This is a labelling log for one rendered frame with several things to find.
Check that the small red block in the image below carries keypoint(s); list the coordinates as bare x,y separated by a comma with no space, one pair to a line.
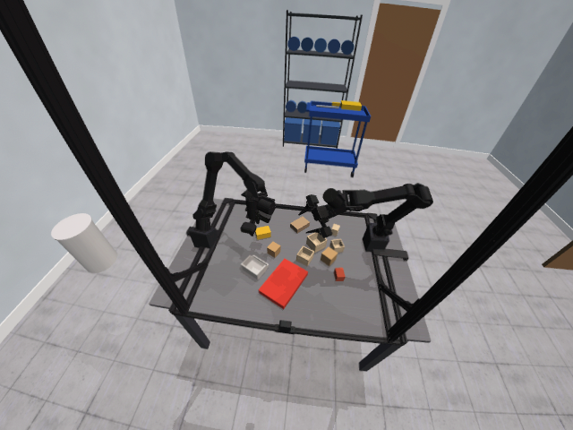
339,274

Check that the yellow block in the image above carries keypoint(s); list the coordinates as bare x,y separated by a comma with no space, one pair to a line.
263,232

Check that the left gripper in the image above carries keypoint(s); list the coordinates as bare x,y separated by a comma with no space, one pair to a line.
250,227

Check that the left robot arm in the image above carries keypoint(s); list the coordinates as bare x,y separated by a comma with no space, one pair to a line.
252,182

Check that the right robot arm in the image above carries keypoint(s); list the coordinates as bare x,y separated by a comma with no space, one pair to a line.
420,198

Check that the flat red board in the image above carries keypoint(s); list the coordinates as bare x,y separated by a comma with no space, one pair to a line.
282,284

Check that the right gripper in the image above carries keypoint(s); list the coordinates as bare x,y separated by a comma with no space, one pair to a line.
312,202

